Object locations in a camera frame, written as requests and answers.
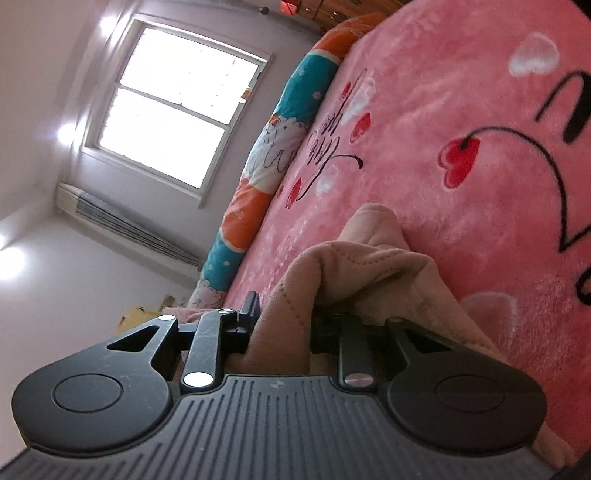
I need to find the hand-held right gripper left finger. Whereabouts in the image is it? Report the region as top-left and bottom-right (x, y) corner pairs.
(106, 292), (260, 394)

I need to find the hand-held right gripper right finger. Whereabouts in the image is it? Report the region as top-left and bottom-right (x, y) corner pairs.
(311, 314), (462, 391)

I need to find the pink quilted jacket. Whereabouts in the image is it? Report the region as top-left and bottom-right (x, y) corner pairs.
(226, 203), (578, 472)

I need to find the yellow cloth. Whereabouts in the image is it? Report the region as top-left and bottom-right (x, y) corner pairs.
(119, 305), (162, 334)

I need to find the pink printed blanket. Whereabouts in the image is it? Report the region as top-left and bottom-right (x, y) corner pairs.
(226, 0), (591, 462)

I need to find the white framed window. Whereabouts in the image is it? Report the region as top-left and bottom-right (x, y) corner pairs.
(81, 14), (278, 209)

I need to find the colourful cartoon bolster pillow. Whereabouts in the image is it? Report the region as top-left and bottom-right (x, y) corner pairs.
(187, 11), (389, 310)

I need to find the wooden cabinet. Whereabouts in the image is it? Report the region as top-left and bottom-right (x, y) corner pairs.
(295, 0), (411, 24)

